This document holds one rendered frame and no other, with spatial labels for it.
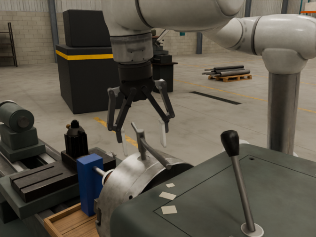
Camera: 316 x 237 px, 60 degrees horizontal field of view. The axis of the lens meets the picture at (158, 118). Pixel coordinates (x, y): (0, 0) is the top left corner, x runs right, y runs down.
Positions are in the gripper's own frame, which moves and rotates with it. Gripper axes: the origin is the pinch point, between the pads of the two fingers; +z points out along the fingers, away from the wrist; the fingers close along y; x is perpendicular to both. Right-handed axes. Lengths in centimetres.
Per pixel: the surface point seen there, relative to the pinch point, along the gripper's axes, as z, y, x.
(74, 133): 18, -20, 57
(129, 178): 8.6, -5.3, -1.6
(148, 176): 7.5, -0.8, -4.3
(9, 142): 33, -57, 98
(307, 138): 177, 299, 232
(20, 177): 32, -45, 53
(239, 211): 4.6, 10.7, -26.4
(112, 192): 11.6, -9.9, -1.4
